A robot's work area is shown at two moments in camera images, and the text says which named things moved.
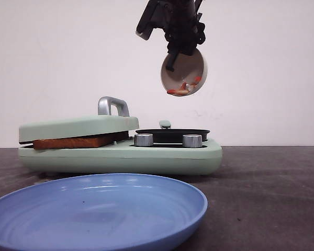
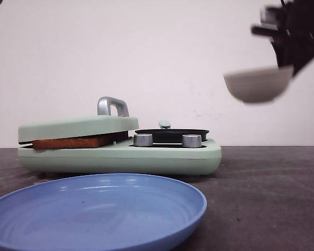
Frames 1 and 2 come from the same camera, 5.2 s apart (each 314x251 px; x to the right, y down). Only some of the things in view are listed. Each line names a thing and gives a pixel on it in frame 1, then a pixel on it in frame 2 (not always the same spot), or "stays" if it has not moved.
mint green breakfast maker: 124,159 stays
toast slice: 85,141 stays
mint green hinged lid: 113,116 stays
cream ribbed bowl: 189,75 -> 261,86
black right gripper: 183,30 -> 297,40
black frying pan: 171,135 stays
